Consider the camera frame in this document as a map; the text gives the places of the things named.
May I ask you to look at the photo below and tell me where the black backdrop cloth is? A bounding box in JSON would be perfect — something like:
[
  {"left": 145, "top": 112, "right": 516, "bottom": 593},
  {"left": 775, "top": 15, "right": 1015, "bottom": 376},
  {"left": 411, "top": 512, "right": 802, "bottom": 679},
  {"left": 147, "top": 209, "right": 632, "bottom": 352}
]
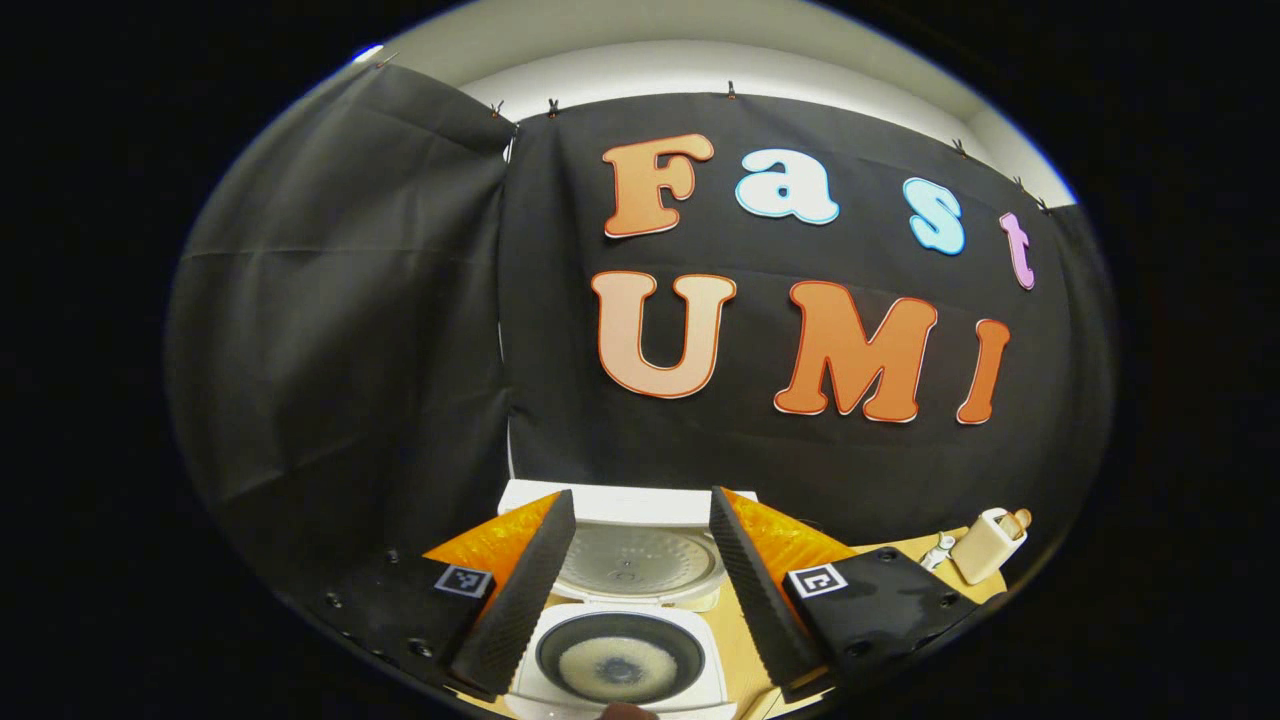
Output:
[{"left": 165, "top": 65, "right": 1116, "bottom": 621}]

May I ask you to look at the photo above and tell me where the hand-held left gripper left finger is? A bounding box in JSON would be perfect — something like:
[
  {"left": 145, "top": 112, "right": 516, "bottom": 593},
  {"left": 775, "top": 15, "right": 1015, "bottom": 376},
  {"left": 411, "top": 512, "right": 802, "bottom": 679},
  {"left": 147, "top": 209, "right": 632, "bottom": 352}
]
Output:
[{"left": 290, "top": 489, "right": 578, "bottom": 701}]

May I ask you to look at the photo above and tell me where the small white rice portion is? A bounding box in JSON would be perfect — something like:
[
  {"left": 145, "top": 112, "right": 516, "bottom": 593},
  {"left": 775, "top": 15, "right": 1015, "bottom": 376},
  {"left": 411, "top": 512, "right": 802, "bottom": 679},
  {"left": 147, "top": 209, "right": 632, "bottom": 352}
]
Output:
[{"left": 558, "top": 638, "right": 681, "bottom": 701}]

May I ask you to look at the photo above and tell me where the white rice cooker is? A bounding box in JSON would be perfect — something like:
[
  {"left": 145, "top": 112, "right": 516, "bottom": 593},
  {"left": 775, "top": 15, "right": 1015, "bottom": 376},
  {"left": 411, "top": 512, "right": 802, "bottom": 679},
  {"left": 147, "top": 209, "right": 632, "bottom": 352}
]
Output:
[{"left": 497, "top": 479, "right": 761, "bottom": 720}]

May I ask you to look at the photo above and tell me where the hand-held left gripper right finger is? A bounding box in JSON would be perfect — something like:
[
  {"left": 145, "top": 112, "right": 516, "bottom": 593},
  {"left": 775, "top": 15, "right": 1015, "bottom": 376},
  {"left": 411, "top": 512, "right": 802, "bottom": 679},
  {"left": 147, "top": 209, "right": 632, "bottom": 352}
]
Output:
[{"left": 709, "top": 486, "right": 981, "bottom": 701}]

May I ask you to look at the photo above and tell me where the cream toaster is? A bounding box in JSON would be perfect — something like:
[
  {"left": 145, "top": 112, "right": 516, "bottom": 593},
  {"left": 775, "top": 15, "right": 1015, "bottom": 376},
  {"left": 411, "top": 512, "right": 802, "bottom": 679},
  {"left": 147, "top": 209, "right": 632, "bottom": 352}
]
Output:
[{"left": 950, "top": 508, "right": 1016, "bottom": 586}]

